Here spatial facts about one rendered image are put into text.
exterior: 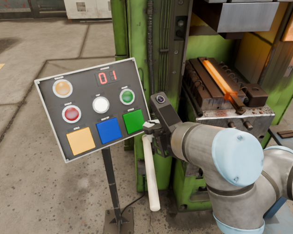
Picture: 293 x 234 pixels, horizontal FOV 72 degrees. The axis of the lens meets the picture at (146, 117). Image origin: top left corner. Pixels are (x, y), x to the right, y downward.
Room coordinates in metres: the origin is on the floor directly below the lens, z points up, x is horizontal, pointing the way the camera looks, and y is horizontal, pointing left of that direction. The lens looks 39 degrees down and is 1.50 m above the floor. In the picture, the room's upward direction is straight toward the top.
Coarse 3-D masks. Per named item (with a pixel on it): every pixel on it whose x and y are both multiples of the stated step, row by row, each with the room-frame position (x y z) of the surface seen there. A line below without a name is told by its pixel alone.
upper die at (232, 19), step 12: (204, 0) 0.94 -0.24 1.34; (204, 12) 0.92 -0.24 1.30; (216, 12) 0.80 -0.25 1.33; (228, 12) 0.76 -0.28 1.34; (240, 12) 0.77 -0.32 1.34; (252, 12) 0.77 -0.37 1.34; (264, 12) 0.78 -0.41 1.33; (216, 24) 0.78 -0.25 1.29; (228, 24) 0.76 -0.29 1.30; (240, 24) 0.77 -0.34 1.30; (252, 24) 0.77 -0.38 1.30; (264, 24) 0.78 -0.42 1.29
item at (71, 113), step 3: (69, 108) 0.52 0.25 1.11; (72, 108) 0.52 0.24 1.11; (75, 108) 0.53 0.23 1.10; (66, 111) 0.51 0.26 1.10; (69, 111) 0.51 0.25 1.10; (72, 111) 0.52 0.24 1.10; (75, 111) 0.52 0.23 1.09; (78, 111) 0.52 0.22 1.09; (66, 114) 0.51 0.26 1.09; (69, 114) 0.51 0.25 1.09; (72, 114) 0.51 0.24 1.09; (75, 114) 0.52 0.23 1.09; (78, 114) 0.52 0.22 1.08; (66, 117) 0.50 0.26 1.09; (69, 117) 0.50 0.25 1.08; (72, 117) 0.51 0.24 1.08; (75, 117) 0.51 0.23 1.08; (69, 120) 0.50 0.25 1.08; (72, 120) 0.50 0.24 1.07
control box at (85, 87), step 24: (72, 72) 0.59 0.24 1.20; (96, 72) 0.62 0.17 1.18; (120, 72) 0.66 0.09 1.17; (48, 96) 0.52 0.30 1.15; (72, 96) 0.55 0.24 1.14; (96, 96) 0.58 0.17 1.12; (120, 96) 0.61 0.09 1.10; (144, 96) 0.64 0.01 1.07; (96, 120) 0.53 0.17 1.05; (120, 120) 0.56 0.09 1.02; (144, 120) 0.59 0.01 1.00; (96, 144) 0.48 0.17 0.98
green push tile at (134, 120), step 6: (126, 114) 0.57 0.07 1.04; (132, 114) 0.58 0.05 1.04; (138, 114) 0.59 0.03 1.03; (126, 120) 0.56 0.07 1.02; (132, 120) 0.57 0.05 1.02; (138, 120) 0.58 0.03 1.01; (126, 126) 0.55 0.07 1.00; (132, 126) 0.56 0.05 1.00; (138, 126) 0.56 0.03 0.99; (132, 132) 0.54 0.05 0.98
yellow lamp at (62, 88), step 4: (56, 84) 0.55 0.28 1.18; (60, 84) 0.55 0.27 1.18; (64, 84) 0.56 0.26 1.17; (68, 84) 0.56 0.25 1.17; (56, 88) 0.54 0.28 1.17; (60, 88) 0.55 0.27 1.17; (64, 88) 0.55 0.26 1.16; (68, 88) 0.56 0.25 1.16; (60, 92) 0.54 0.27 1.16; (64, 92) 0.54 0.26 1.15; (68, 92) 0.55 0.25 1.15
